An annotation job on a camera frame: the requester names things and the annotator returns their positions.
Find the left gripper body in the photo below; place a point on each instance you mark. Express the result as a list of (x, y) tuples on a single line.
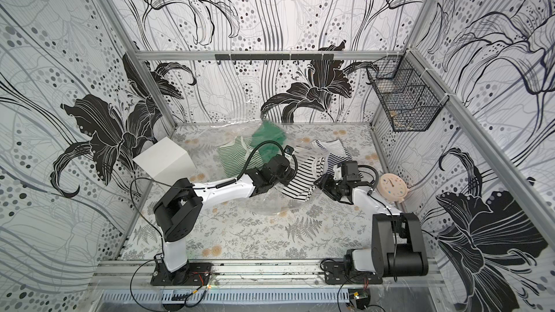
[(282, 175)]

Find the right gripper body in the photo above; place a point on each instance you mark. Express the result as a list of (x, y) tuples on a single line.
[(329, 184)]

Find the black white striped tank top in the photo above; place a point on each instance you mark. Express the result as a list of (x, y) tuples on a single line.
[(310, 168)]

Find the solid green tank top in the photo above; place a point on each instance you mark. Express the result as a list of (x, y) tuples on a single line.
[(268, 131)]

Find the green white striped tank top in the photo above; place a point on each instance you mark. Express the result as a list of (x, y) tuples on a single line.
[(233, 155)]

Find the clear plastic vacuum bag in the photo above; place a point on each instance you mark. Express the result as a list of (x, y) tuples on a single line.
[(300, 136)]

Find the navy white striped tank top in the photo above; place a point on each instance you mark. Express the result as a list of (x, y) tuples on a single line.
[(333, 152)]

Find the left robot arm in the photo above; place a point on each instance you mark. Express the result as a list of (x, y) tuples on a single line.
[(177, 211)]

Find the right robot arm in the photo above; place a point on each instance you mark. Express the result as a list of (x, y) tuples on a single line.
[(396, 247)]

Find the pink round clock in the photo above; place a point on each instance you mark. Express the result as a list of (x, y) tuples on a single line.
[(392, 187)]

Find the white cube box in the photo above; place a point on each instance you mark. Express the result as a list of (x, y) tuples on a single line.
[(166, 162)]

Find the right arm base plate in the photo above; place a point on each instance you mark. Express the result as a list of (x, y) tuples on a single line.
[(335, 273)]

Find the black wire basket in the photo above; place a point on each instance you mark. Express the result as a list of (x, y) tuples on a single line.
[(408, 102)]

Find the black bar on rail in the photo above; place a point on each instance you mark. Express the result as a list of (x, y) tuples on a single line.
[(273, 56)]

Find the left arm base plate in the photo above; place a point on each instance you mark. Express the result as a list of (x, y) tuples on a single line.
[(192, 274)]

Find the white slotted cable duct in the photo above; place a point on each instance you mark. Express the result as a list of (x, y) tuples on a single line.
[(230, 296)]

